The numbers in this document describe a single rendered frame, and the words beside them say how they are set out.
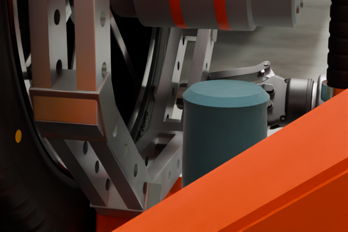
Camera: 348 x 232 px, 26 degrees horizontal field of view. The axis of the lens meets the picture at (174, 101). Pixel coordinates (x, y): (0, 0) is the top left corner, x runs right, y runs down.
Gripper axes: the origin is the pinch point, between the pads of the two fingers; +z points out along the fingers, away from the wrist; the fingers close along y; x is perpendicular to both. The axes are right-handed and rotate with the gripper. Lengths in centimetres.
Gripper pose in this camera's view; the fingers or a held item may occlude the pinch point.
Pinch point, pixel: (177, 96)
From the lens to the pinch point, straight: 113.9
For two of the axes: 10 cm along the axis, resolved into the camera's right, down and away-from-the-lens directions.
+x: -1.7, -5.0, -8.5
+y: 1.7, -8.6, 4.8
